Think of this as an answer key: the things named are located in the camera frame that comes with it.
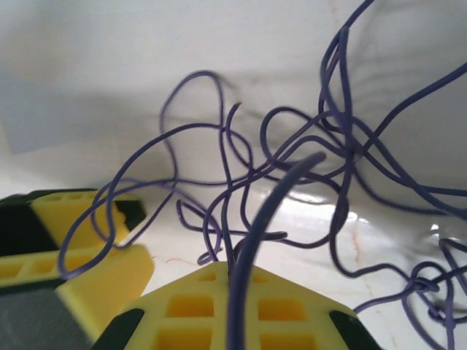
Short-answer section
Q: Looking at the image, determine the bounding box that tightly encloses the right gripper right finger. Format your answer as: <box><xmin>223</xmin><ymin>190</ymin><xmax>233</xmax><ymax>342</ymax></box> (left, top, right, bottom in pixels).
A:
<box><xmin>239</xmin><ymin>264</ymin><xmax>379</xmax><ymax>350</ymax></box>

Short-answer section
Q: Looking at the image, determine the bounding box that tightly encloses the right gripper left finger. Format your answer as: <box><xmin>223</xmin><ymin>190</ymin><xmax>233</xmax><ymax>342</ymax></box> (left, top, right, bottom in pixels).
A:
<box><xmin>90</xmin><ymin>262</ymin><xmax>234</xmax><ymax>350</ymax></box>

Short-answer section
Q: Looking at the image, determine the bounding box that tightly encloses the purple thin cable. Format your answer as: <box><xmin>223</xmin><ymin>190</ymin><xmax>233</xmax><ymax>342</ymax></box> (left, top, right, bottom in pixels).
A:
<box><xmin>57</xmin><ymin>0</ymin><xmax>467</xmax><ymax>350</ymax></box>

